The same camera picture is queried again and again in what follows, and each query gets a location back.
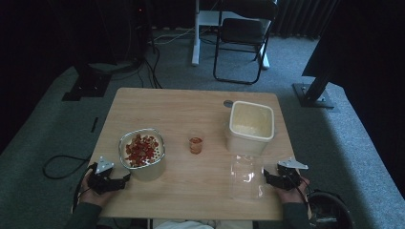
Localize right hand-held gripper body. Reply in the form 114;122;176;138
270;157;309;192

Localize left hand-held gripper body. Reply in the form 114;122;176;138
87;156;127;196

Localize metal bowl of red pieces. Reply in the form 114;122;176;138
117;128;167;182

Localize cream square plastic container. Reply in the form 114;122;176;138
224;100;276;156

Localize small clear cup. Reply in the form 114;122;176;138
188;128;204;156

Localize person's left hand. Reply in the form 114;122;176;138
78;172;115;208

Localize person's right hand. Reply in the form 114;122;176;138
274;176;310;205

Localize pile of red food pieces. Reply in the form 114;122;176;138
124;134;160;168

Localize black round bin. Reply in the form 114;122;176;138
307;189;355;229

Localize person's light clothing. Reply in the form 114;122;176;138
152;219;254;229

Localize black stand with bolted base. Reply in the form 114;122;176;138
291;37;336;110

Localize black stand with flat base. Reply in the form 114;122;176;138
61;61;113;102

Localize black folding chair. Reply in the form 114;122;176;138
212;0;280;86

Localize dark curtain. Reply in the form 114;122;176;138
272;0;340;41

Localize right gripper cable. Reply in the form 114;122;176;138
295;176;315;205

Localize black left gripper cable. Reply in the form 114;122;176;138
42;154;98;214

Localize black floor cables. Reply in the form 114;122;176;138
111;44;164;90

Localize white floor cable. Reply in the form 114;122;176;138
148;26;196;46

